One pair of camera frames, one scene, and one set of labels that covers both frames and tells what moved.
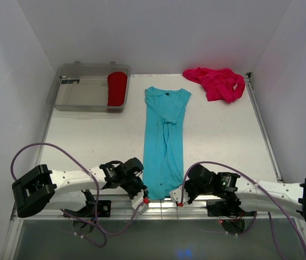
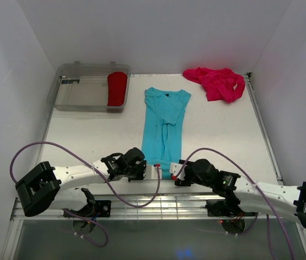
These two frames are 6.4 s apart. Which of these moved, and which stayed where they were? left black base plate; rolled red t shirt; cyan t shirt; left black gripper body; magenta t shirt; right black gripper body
Moved: cyan t shirt; right black gripper body; left black gripper body
Stayed: magenta t shirt; left black base plate; rolled red t shirt
